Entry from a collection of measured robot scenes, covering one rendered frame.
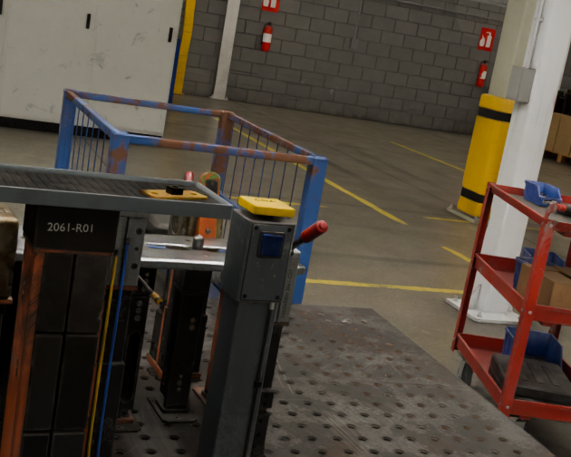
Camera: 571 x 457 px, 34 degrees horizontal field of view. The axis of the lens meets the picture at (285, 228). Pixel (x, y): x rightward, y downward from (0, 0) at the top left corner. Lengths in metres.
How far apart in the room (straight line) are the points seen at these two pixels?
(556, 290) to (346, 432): 1.85
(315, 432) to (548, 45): 3.81
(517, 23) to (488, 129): 0.93
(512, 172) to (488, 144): 3.15
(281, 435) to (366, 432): 0.18
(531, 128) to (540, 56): 0.38
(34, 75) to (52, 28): 0.47
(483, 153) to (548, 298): 5.06
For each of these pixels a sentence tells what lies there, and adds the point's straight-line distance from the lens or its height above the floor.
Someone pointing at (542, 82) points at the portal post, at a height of 1.33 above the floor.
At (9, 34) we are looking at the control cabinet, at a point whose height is 0.87.
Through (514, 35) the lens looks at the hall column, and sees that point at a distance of 8.50.
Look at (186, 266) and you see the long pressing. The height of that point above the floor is 0.99.
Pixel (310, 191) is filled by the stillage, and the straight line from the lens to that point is 3.49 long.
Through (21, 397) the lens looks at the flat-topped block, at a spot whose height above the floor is 0.90.
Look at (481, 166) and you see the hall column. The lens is 8.49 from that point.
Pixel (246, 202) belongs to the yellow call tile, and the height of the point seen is 1.16.
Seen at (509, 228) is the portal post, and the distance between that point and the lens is 5.36.
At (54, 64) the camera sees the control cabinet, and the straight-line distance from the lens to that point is 9.33.
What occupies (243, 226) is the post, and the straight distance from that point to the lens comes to 1.26.
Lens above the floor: 1.40
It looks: 12 degrees down
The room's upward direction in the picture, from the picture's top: 10 degrees clockwise
